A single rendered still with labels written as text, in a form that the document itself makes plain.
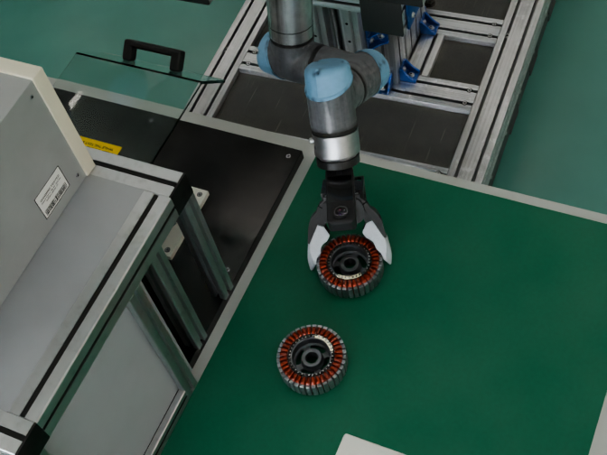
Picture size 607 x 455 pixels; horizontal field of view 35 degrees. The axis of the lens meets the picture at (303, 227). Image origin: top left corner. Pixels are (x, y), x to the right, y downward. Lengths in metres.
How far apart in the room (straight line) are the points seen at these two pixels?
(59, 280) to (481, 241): 0.73
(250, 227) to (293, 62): 0.30
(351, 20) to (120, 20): 1.18
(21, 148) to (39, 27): 2.19
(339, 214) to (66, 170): 0.43
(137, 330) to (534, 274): 0.66
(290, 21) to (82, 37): 1.82
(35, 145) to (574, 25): 2.07
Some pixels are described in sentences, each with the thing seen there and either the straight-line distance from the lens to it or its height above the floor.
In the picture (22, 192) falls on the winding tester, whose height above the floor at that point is 1.21.
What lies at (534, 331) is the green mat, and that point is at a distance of 1.57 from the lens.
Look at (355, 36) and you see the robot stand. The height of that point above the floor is 0.46.
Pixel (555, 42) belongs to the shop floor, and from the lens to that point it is 3.00.
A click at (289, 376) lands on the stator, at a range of 1.52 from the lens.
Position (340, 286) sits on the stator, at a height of 0.78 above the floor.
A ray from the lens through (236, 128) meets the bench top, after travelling 1.87.
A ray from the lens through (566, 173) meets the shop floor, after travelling 2.68.
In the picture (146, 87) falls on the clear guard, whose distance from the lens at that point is 1.55.
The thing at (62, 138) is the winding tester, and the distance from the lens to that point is 1.33.
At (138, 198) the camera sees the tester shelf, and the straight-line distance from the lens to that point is 1.34.
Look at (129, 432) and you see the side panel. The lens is 1.47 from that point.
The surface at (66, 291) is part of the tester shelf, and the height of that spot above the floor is 1.11.
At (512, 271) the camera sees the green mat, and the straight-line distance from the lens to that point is 1.62.
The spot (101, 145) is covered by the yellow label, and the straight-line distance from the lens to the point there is 1.49.
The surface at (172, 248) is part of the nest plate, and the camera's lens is 1.69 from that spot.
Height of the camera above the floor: 2.14
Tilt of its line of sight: 55 degrees down
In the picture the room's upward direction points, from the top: 16 degrees counter-clockwise
